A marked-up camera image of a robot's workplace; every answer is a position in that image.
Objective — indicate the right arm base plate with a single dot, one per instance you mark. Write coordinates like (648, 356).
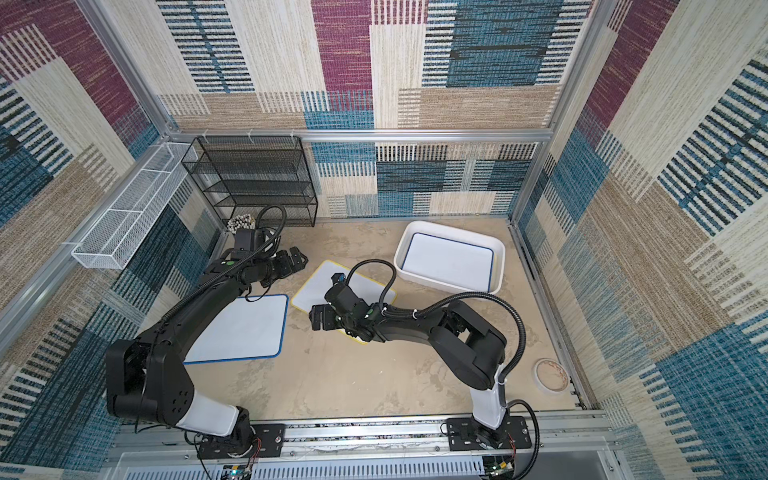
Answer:
(467, 434)

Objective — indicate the pencil cup holder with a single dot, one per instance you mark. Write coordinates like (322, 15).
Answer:
(241, 222)

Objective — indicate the yellow whiteboard back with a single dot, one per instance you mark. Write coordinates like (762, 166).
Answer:
(376, 294)

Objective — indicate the blue whiteboard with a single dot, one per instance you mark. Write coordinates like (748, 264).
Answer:
(243, 331)
(452, 262)

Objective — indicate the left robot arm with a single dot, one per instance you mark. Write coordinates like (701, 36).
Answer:
(145, 376)

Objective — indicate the white storage box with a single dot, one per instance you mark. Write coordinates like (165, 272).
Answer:
(452, 233)

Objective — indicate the black mesh shelf rack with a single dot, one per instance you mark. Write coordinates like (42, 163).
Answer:
(242, 175)

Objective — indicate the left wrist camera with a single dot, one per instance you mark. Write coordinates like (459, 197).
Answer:
(247, 241)

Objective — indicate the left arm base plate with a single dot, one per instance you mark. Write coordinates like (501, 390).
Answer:
(260, 441)

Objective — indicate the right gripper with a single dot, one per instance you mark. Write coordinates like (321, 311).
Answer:
(327, 315)

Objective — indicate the aluminium front rail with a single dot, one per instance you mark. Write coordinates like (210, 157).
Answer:
(547, 445)

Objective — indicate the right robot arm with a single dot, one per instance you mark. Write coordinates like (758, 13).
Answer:
(471, 348)

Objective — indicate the white wire basket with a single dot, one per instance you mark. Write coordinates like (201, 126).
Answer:
(117, 235)

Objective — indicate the tape roll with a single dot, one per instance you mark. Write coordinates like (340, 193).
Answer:
(550, 376)

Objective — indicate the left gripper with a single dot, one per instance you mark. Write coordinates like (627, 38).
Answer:
(289, 268)

